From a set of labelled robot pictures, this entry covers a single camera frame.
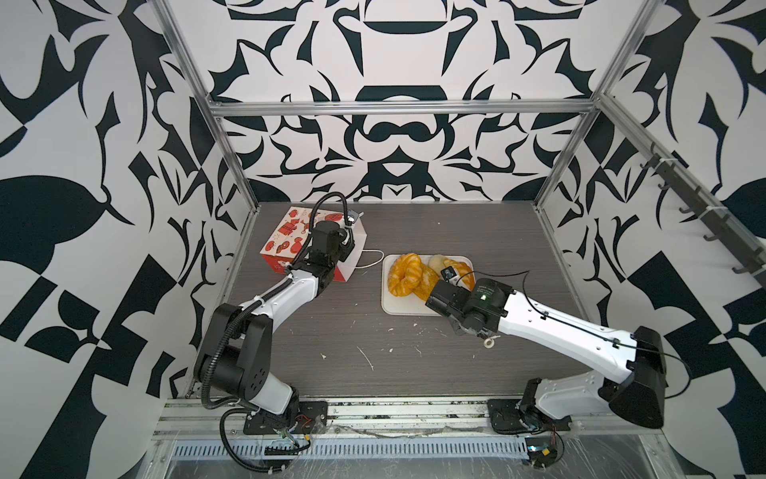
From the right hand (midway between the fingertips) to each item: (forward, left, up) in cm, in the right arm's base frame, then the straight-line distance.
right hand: (466, 313), depth 76 cm
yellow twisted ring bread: (+15, +14, -7) cm, 22 cm away
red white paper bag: (+29, +52, -2) cm, 59 cm away
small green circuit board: (-27, -16, -16) cm, 36 cm away
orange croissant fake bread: (+3, +2, +14) cm, 14 cm away
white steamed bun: (+22, +4, -10) cm, 25 cm away
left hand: (+26, +34, +6) cm, 43 cm away
